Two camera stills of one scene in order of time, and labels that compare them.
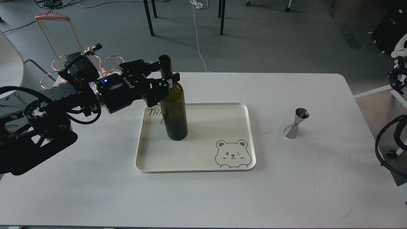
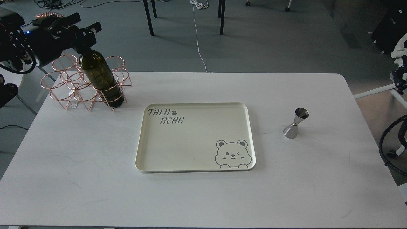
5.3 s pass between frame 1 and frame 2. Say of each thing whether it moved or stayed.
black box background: stayed
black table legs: stayed
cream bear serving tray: stayed
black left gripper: moved
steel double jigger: stayed
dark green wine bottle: moved
